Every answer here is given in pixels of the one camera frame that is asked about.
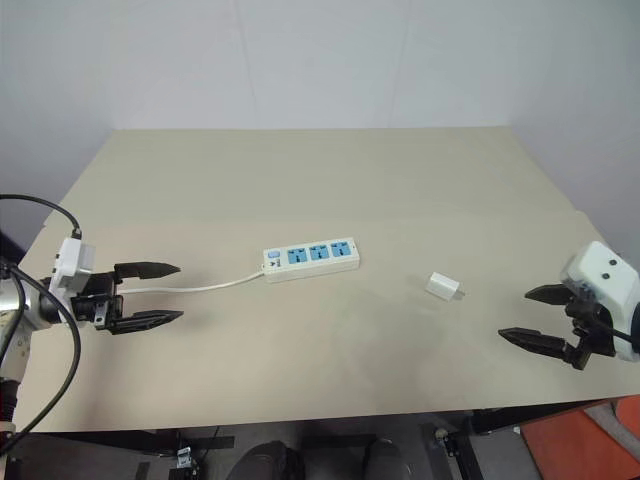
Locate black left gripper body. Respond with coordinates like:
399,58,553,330
69,270,125,332

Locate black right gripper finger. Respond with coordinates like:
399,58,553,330
497,327,577,363
523,283,574,306

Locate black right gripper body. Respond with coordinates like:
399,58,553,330
564,293,619,372

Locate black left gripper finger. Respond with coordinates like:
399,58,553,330
110,310,185,337
113,260,182,284

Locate white plug adapter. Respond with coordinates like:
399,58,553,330
425,271,469,303

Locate white power strip blue sockets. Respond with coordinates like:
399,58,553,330
262,238,362,285

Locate orange floor mat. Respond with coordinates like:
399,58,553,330
518,399,640,480

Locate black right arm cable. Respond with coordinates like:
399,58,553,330
595,319,640,347

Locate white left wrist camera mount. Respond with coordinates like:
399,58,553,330
48,237,97,307

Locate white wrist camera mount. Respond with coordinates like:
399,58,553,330
48,237,97,307
559,241,640,360

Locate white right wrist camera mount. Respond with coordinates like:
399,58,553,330
559,241,640,360

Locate white power cable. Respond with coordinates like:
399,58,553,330
119,269,267,294

